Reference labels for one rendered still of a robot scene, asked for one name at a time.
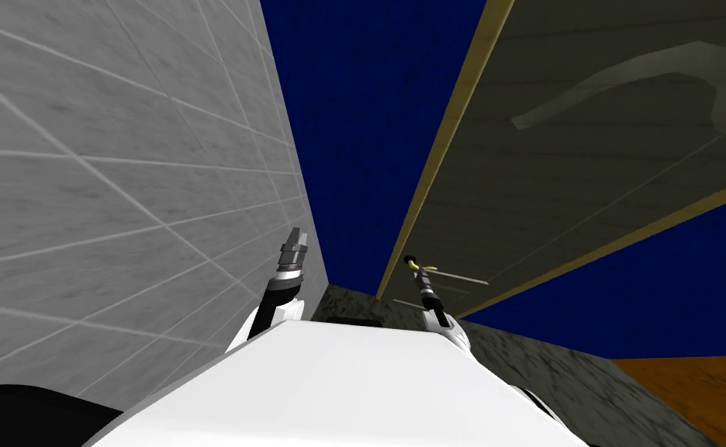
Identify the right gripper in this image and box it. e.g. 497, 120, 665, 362
403, 254, 439, 299

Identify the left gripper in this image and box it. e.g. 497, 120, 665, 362
278, 227, 310, 275

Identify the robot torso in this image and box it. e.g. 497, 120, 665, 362
82, 316, 589, 447

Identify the pale grey curved door handle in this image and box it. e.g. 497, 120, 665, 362
510, 40, 726, 135

